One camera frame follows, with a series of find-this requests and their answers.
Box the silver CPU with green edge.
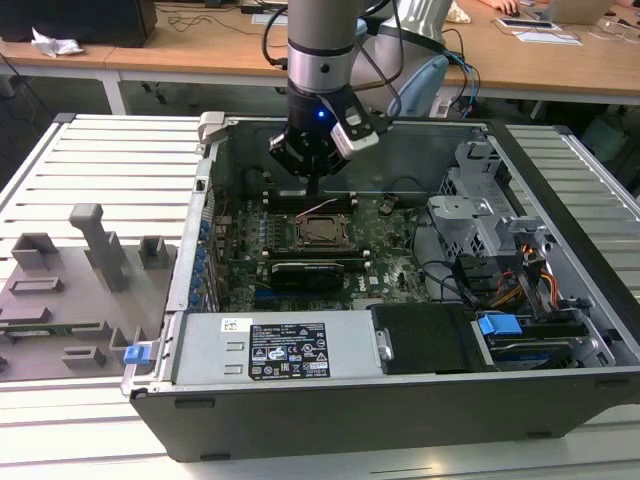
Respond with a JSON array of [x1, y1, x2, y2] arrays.
[[303, 219, 341, 241]]

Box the metal socket cover frame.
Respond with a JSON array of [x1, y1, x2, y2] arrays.
[[293, 213, 355, 250]]

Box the black RAM slot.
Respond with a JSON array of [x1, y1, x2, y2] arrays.
[[263, 205, 357, 212], [269, 256, 372, 263], [269, 250, 372, 256], [263, 196, 357, 203], [269, 247, 372, 253], [263, 200, 357, 208], [269, 253, 372, 259], [263, 192, 357, 199]]

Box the CPU socket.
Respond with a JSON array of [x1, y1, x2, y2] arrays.
[[291, 212, 357, 252]]

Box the black graphics card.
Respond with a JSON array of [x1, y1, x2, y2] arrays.
[[268, 258, 347, 295]]

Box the long wooden desk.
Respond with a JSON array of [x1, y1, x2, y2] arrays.
[[104, 0, 640, 109]]

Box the green motherboard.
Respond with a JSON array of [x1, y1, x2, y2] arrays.
[[214, 196, 432, 314]]

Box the silver drive cage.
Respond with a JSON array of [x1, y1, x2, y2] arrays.
[[427, 139, 556, 266]]

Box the silver power supply with label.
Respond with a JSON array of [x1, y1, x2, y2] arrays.
[[169, 308, 396, 387]]

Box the black plastic shroud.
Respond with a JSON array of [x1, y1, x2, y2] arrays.
[[370, 301, 496, 377]]

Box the white tablet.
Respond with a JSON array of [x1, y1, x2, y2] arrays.
[[494, 17, 557, 31]]

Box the hard disk in blue carrier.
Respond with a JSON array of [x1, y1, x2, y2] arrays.
[[476, 311, 576, 372]]

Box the black monitor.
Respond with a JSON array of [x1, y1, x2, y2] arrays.
[[0, 0, 159, 50]]

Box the white paper sheet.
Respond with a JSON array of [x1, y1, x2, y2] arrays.
[[514, 28, 585, 47]]

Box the crumpled white paper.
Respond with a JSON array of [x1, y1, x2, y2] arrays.
[[29, 25, 85, 60]]

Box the grey parts rack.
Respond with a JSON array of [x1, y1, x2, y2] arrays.
[[0, 202, 180, 386]]

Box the black and silver PC case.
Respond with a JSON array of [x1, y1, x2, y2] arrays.
[[122, 110, 640, 464]]

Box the grey laptop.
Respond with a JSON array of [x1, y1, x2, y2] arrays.
[[542, 0, 610, 26]]

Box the green RAM stick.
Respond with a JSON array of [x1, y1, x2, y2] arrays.
[[0, 323, 104, 336]]

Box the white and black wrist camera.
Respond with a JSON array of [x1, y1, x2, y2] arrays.
[[329, 97, 394, 162]]

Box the thick black cable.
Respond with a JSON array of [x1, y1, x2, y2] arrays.
[[412, 207, 481, 307]]

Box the blue cable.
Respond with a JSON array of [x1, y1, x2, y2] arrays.
[[442, 49, 482, 119]]

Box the yellow red wire bundle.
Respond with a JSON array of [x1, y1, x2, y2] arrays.
[[492, 239, 557, 309]]

